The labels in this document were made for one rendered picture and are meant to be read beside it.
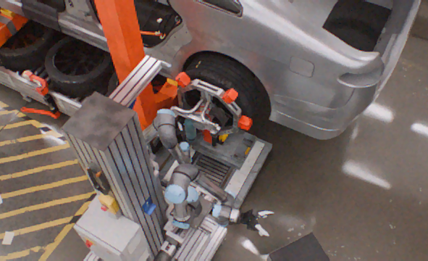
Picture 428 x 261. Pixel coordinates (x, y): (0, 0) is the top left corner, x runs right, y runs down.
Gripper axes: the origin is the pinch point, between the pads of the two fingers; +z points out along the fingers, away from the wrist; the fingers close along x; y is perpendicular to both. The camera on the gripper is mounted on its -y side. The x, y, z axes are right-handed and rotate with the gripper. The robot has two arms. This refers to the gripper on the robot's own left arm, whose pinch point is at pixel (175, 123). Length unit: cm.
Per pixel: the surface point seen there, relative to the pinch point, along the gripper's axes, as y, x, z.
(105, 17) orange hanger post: -103, -29, 16
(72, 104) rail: 45, -84, 82
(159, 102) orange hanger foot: 2.1, -7.2, 25.7
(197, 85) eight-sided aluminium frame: -29.0, 21.7, 8.7
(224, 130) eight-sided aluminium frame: 15.2, 37.8, -7.9
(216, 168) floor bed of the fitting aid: 77, 30, -7
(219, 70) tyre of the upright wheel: -35, 40, 12
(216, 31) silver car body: -68, 41, 19
